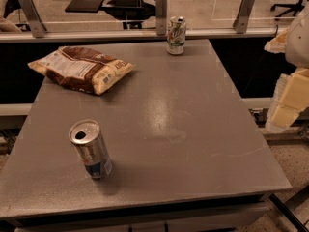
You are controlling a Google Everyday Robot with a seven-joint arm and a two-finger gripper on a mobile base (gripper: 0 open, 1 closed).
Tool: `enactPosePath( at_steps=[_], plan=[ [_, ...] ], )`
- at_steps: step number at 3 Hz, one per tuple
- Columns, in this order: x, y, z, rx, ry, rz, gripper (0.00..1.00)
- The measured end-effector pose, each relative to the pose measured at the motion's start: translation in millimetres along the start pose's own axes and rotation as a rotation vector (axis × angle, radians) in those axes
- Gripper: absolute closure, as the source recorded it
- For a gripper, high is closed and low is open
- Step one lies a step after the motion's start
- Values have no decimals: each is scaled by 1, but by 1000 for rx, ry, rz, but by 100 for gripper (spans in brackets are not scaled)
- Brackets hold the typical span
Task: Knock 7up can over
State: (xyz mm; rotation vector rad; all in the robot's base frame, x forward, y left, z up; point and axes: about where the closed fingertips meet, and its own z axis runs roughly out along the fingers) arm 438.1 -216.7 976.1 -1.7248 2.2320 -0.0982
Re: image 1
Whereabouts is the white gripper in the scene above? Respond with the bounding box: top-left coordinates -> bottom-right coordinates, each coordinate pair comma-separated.
264,4 -> 309,133

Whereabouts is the white green 7up can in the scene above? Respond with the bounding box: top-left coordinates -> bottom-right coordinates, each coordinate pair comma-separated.
167,16 -> 186,55

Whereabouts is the silver blue energy drink can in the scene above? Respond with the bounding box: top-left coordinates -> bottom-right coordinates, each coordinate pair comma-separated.
69,119 -> 113,179

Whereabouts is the dark background table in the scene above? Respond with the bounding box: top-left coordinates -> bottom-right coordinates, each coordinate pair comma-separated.
65,0 -> 157,29

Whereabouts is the brown white chip bag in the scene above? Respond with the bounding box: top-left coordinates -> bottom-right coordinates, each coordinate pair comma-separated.
28,46 -> 134,95

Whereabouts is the middle metal railing bracket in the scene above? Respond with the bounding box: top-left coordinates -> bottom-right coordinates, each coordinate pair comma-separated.
155,0 -> 167,36

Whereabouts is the horizontal metal rail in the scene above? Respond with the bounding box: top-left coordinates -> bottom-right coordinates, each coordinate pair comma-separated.
0,26 -> 285,44

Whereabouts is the left metal railing bracket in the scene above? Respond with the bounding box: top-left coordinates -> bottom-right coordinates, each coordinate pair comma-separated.
18,0 -> 46,38

